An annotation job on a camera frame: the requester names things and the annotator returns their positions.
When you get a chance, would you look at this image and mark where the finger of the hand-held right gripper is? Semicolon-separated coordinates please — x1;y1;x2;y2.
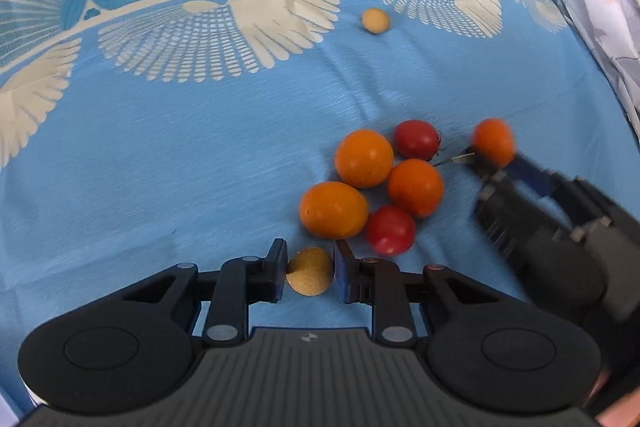
452;147;508;200
510;154;576;208

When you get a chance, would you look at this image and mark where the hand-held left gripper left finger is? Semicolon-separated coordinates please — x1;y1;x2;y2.
120;238;290;348

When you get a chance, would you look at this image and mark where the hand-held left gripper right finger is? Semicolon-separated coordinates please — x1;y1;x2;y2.
334;239;506;348

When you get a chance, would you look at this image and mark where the orange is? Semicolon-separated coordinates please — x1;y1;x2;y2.
387;159;445;219
299;181;370;240
334;129;395;188
472;118;517;168

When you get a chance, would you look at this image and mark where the tan round fruit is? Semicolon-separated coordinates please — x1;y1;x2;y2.
362;8;390;35
287;247;334;296

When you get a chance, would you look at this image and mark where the red tomato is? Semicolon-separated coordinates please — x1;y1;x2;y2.
365;205;417;257
393;120;442;161

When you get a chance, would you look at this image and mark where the blue cream patterned bedsheet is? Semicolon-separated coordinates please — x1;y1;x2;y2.
0;0;640;418

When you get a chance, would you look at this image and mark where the white printed cloth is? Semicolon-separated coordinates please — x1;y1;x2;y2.
532;0;640;130

